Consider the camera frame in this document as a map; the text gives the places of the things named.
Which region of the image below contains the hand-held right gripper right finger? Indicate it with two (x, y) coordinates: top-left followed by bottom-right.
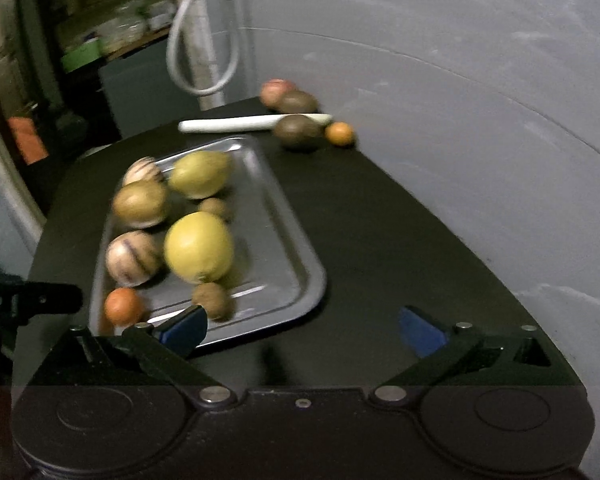
(371, 305), (574, 409)

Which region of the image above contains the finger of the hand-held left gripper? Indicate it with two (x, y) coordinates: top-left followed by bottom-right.
(2, 282), (84, 325)

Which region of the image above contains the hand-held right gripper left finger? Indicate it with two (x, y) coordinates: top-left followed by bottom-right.
(30, 304), (237, 411)

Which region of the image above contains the brown kiwi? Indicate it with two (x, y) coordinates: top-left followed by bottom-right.
(198, 197), (232, 222)
(192, 282), (234, 321)

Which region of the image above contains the small orange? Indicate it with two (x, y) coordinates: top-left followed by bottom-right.
(104, 287), (146, 326)
(325, 121), (355, 147)

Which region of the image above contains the round yellow citrus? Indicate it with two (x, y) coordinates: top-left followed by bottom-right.
(163, 211), (236, 284)

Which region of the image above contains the large striped pepino melon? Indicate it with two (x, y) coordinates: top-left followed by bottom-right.
(105, 230), (164, 288)

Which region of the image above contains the metal tray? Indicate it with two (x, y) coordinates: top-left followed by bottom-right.
(88, 135), (328, 351)

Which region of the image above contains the green-brown mango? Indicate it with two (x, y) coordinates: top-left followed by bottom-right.
(112, 180), (171, 229)

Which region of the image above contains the large yellow-green mango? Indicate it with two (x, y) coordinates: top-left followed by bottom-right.
(168, 151), (233, 200)

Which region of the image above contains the small striped pepino melon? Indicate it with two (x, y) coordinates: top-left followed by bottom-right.
(123, 156), (164, 187)

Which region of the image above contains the white tube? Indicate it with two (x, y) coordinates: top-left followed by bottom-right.
(178, 113), (333, 134)

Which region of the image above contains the dark avocado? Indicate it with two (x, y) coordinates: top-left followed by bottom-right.
(273, 114), (327, 151)

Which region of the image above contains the grey cabinet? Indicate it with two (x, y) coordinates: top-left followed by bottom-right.
(99, 32), (203, 138)

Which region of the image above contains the green box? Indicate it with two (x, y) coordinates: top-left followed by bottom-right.
(61, 39), (104, 73)

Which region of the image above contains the brown oval fruit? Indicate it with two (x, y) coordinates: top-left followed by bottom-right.
(276, 90), (319, 114)

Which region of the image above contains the red peach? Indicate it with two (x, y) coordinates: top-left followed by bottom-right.
(259, 79), (297, 108)

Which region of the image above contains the wooden shelf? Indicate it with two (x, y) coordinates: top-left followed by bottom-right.
(45, 0), (177, 61)

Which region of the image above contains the white door frame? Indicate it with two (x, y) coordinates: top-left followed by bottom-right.
(0, 85), (47, 233)

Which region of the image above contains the grey hose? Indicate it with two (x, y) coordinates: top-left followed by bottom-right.
(166, 0), (241, 96)

